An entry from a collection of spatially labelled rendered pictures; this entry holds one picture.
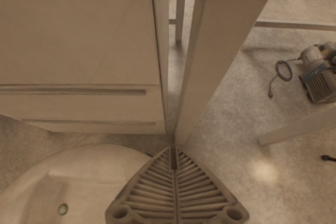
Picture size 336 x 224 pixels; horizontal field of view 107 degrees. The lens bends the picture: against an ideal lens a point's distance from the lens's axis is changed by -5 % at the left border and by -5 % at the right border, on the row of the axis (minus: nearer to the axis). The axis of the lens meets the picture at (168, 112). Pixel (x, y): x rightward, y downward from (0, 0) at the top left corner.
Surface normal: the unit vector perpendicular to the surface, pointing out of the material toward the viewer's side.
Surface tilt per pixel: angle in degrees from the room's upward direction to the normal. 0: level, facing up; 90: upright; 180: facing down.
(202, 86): 90
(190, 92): 90
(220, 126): 0
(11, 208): 0
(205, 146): 0
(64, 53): 90
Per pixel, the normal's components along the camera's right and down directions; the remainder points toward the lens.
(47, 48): -0.02, 0.92
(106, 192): -0.01, -0.38
